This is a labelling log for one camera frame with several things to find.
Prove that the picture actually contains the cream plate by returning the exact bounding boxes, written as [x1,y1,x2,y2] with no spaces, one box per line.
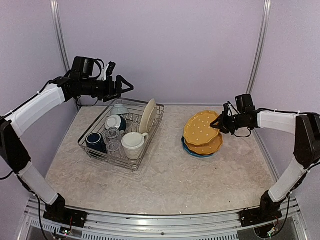
[139,98,157,134]

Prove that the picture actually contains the clear glass behind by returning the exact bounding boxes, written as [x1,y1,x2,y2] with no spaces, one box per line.
[105,127,121,141]

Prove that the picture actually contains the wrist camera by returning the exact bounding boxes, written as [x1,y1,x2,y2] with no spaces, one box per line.
[223,101,235,117]
[98,61,116,81]

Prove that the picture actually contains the right aluminium corner post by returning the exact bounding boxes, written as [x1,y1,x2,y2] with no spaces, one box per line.
[246,0,272,94]

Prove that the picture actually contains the wire dish rack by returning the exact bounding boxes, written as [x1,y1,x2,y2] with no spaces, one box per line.
[78,98,165,171]

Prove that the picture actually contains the blue polka dot plate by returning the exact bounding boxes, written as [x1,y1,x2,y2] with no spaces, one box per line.
[181,136,214,159]

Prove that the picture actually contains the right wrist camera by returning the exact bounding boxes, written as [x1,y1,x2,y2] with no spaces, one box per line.
[223,101,235,117]

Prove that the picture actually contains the dark blue mug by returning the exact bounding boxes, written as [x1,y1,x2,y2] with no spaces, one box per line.
[85,132,107,154]

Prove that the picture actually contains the aluminium corner post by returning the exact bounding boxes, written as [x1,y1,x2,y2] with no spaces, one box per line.
[246,0,272,94]
[50,0,71,72]

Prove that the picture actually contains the left aluminium corner post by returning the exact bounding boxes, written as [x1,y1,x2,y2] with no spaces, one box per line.
[50,0,71,72]

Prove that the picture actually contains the clear glass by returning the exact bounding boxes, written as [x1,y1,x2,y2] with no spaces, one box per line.
[105,127,121,141]
[106,140,123,158]

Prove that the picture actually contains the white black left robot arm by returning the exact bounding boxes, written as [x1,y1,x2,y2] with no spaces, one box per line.
[0,56,134,223]

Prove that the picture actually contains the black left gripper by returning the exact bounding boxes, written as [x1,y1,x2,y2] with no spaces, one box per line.
[81,74,135,102]

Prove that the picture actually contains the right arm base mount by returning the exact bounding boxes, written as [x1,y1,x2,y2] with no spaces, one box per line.
[238,207,283,227]

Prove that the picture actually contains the clear glass near front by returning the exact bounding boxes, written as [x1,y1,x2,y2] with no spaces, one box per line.
[106,140,123,158]

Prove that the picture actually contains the cream ribbed mug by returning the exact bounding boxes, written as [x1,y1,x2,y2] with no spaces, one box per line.
[121,132,149,160]

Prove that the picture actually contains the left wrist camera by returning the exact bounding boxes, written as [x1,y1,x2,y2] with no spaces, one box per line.
[98,61,116,81]

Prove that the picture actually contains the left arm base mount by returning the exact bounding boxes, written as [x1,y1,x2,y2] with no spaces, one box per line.
[43,208,88,228]

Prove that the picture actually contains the aluminium front rail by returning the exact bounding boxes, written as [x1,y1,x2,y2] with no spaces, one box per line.
[23,197,305,240]

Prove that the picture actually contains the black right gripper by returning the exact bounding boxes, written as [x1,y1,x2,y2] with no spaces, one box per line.
[210,110,249,135]

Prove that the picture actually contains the light blue patterned bowl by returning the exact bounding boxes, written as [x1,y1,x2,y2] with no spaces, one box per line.
[110,103,130,116]

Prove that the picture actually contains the yellow polka dot plate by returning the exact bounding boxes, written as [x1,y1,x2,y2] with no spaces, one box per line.
[181,133,224,156]

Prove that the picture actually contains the dark teal bowl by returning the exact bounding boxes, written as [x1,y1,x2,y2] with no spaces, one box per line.
[104,114,127,132]

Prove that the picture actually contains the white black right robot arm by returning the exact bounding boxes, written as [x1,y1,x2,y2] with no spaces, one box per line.
[210,94,320,222]

